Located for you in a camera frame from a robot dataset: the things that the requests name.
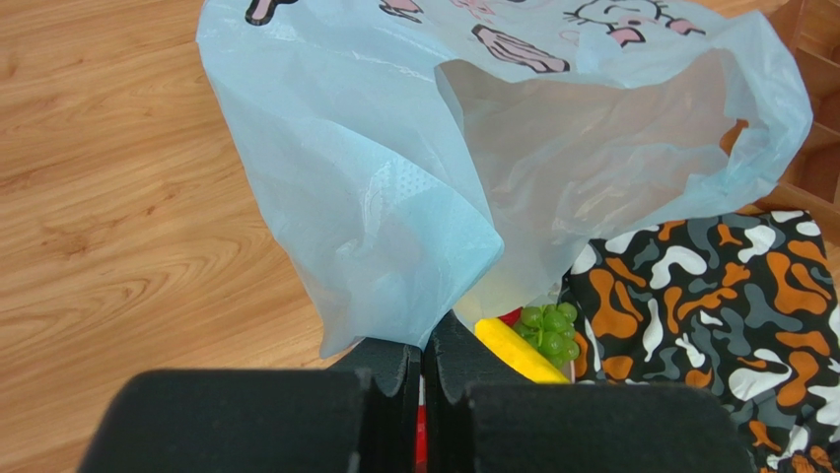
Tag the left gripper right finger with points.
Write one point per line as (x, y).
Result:
(485, 417)

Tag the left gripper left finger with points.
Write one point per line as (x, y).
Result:
(358, 415)

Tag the yellow banana bunch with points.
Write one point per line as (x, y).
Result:
(506, 344)

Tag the green grape bunch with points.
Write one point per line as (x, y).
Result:
(550, 330)

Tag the light blue plastic bag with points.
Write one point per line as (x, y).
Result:
(415, 158)

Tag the red apple front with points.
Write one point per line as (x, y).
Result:
(421, 434)

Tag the red apple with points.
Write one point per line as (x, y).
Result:
(421, 434)
(512, 317)

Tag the red apple right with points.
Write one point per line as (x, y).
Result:
(512, 317)

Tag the camouflage patterned cloth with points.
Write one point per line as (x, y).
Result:
(743, 306)

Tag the wooden compartment tray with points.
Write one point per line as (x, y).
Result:
(810, 98)

